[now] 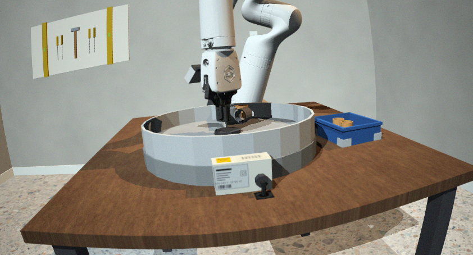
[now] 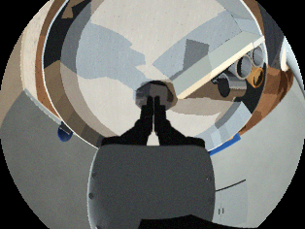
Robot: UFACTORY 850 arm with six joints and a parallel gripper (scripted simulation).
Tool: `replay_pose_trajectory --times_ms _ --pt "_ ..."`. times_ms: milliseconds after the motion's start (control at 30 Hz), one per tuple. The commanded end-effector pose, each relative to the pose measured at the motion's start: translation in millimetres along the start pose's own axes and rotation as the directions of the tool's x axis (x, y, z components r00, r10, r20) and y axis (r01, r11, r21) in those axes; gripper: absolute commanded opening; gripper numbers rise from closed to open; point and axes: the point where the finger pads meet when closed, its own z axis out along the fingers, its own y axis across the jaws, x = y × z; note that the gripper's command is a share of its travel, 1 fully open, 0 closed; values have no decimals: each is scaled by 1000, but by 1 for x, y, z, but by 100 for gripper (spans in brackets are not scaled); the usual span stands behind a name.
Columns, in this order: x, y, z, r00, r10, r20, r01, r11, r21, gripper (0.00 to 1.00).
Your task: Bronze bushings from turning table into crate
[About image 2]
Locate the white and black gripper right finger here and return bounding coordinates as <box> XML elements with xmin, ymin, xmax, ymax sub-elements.
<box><xmin>153</xmin><ymin>96</ymin><xmax>205</xmax><ymax>147</ymax></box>

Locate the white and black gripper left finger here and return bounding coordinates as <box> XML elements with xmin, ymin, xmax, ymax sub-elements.
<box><xmin>101</xmin><ymin>96</ymin><xmax>153</xmax><ymax>147</ymax></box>

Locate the blue plastic crate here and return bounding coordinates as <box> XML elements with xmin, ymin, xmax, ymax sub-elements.
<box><xmin>208</xmin><ymin>133</ymin><xmax>241</xmax><ymax>156</ymax></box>

